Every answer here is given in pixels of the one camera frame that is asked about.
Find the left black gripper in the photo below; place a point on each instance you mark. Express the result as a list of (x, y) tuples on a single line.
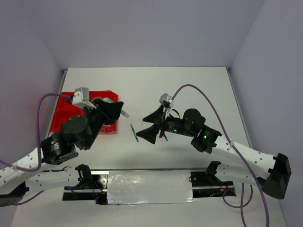
[(113, 109)]

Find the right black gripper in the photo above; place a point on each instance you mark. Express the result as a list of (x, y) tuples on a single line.
[(150, 133)]

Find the green highlighter pen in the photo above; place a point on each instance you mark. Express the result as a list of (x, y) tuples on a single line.
[(123, 113)]

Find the green highlighter cap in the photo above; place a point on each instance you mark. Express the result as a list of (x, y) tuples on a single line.
[(107, 100)]

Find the large clear tape roll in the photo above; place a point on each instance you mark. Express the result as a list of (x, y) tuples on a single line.
[(95, 99)]

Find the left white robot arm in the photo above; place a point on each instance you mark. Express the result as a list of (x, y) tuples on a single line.
[(33, 174)]

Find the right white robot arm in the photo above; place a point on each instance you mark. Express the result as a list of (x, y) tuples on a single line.
[(270, 172)]

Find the red compartment storage bin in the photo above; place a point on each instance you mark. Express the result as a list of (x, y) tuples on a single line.
[(65, 111)]

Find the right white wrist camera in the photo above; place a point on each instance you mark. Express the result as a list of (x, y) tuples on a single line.
[(166, 101)]

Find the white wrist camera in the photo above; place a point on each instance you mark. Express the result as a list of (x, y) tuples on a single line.
[(166, 101), (81, 99)]

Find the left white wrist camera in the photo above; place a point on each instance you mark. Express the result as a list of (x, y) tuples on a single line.
[(81, 99)]

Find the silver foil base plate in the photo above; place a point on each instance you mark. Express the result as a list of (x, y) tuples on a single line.
[(149, 187)]

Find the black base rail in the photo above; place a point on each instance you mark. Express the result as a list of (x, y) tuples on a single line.
[(202, 187)]

